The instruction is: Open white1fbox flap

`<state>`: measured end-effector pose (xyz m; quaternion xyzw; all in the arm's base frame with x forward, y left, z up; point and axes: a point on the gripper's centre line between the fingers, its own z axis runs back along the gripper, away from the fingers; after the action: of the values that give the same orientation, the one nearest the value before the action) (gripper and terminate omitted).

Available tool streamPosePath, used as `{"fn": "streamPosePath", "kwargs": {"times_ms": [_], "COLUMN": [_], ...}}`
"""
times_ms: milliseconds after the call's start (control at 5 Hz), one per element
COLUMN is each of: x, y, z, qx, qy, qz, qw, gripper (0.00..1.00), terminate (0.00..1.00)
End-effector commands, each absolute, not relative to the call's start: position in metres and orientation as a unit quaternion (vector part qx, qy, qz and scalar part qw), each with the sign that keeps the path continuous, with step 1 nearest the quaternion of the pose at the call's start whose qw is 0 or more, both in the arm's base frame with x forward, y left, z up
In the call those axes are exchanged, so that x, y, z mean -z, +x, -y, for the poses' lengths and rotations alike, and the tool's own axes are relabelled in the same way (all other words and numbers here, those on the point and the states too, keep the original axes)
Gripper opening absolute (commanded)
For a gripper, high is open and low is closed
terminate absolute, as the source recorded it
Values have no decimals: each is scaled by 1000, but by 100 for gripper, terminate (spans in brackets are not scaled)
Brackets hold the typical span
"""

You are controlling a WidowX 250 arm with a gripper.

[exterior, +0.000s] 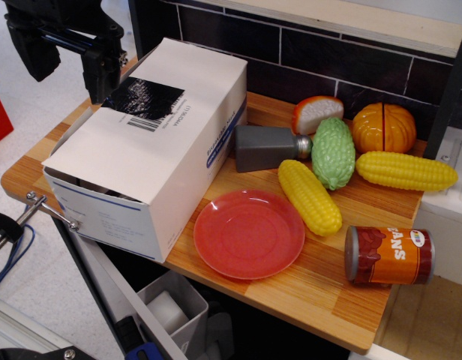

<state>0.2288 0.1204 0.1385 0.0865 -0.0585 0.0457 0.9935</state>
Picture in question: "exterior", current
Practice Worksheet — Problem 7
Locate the metal table clamp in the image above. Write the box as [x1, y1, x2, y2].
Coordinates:
[0, 191, 80, 250]

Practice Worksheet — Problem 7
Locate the toy beans can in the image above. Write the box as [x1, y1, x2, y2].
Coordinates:
[345, 226, 435, 285]

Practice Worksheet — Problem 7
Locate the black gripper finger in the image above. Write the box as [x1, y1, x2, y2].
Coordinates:
[7, 23, 61, 82]
[81, 37, 127, 104]

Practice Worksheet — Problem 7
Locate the grey toy shaker bottle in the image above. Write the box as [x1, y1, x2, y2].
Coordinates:
[235, 125, 313, 173]

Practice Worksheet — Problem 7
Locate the blue cable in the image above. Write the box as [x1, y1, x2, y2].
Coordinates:
[0, 223, 36, 294]

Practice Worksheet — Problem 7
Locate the orange toy pumpkin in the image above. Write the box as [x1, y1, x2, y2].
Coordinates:
[352, 103, 417, 154]

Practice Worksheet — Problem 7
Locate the yellow toy corn right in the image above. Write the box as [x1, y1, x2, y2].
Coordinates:
[355, 151, 459, 191]

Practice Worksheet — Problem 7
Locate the yellow toy corn front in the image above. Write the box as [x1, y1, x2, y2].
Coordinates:
[277, 160, 342, 237]

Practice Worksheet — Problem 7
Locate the toy cheese wedge red rind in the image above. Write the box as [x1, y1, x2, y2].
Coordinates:
[291, 95, 344, 135]

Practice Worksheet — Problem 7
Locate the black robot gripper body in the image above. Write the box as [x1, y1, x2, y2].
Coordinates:
[5, 0, 123, 47]

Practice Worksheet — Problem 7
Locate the yellow toy corn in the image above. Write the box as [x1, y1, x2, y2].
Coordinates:
[355, 151, 459, 191]
[277, 160, 342, 237]

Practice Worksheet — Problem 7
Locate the green toy bitter gourd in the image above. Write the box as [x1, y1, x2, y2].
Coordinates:
[311, 118, 356, 191]

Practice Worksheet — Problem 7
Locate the white cardboard box with tape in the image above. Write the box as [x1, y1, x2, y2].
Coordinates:
[43, 39, 247, 263]

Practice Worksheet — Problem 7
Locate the red plastic plate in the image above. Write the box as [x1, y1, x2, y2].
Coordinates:
[193, 190, 305, 280]

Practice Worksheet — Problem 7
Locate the grey plastic bin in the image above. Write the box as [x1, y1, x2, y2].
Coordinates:
[137, 271, 209, 359]

